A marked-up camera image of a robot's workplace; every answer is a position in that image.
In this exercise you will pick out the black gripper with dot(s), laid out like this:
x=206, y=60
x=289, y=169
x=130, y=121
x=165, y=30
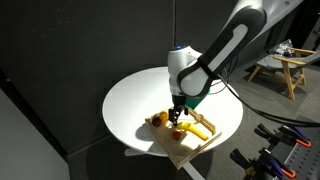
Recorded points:
x=178, y=102

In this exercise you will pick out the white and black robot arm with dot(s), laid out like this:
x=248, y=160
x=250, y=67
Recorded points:
x=200, y=70

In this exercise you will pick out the wooden tray box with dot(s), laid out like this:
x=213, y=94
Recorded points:
x=186, y=151

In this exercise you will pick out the small yellow round fruit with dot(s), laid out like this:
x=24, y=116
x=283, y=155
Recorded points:
x=164, y=116

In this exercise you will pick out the small dark red fruit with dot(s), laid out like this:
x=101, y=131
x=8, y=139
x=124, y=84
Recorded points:
x=156, y=121

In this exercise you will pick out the yellow banana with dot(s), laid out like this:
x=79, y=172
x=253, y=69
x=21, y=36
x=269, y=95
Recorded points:
x=196, y=131

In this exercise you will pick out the purple clamp with orange tips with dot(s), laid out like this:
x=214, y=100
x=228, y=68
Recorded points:
x=266, y=165
x=295, y=133

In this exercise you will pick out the wooden armchair with grey seat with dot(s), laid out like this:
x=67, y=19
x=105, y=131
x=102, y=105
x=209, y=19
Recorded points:
x=290, y=75

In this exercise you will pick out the clear plastic bag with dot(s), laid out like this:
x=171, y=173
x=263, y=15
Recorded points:
x=283, y=48

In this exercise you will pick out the black perforated board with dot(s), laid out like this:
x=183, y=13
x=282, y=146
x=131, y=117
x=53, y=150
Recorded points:
x=308, y=160

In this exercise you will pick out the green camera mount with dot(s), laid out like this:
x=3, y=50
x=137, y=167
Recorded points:
x=196, y=99

